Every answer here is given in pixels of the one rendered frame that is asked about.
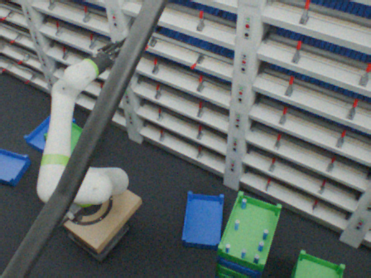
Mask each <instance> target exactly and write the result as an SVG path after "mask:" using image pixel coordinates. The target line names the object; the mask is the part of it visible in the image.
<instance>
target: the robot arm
mask: <svg viewBox="0 0 371 278"><path fill-rule="evenodd" d="M126 39H127V37H125V38H124V39H122V40H121V41H119V42H117V41H115V43H113V42H110V43H109V44H107V45H106V46H103V47H102V48H99V49H97V54H95V52H93V54H92V55H91V56H89V57H88V58H86V59H85V60H83V61H81V62H80V63H78V64H76V65H72V66H70V67H69V68H67V69H66V70H65V72H64V74H63V75H62V77H61V78H60V79H59V80H58V81H57V82H56V83H55V84H54V86H53V88H52V104H51V120H50V126H49V130H48V133H47V141H46V147H45V150H44V153H43V157H42V160H41V167H40V171H39V175H38V186H37V193H38V195H39V197H40V199H41V200H42V201H43V202H45V203H46V202H47V200H48V199H49V198H50V196H51V195H52V193H53V192H54V190H55V187H56V186H57V182H58V180H59V179H60V177H61V175H62V173H63V170H64V168H65V166H66V164H67V162H68V161H69V159H70V157H71V154H70V131H71V122H72V116H73V110H74V105H75V100H76V97H77V96H78V94H79V93H80V92H82V91H83V90H84V89H86V88H87V87H88V86H89V84H90V82H91V81H92V80H93V79H95V78H96V77H98V76H99V75H101V74H102V73H103V72H104V71H105V70H106V68H107V67H109V66H110V65H111V64H112V63H113V62H115V61H116V59H117V58H118V55H119V53H120V50H121V49H120V48H121V47H123V44H124V42H125V40H126ZM117 48H119V49H120V50H117V51H116V49H117ZM128 183H129V179H128V175H127V173H126V172H125V171H123V170H121V169H119V168H97V167H90V168H89V171H88V173H87V175H86V176H85V178H84V181H83V183H82V185H81V186H80V188H79V193H78V194H77V196H76V199H75V201H74V202H73V203H72V205H71V206H70V208H69V210H68V212H67V213H66V216H65V217H64V219H63V220H62V222H61V224H60V226H59V227H61V226H62V225H63V224H64V223H66V222H67V221H68V220H71V219H73V218H75V220H78V221H81V220H82V219H83V216H90V215H93V214H95V213H97V212H98V211H99V210H100V208H102V205H103V203H104V202H106V200H107V199H108V198H109V196H110V195H118V194H121V193H124V192H125V191H126V189H127V188H128Z"/></svg>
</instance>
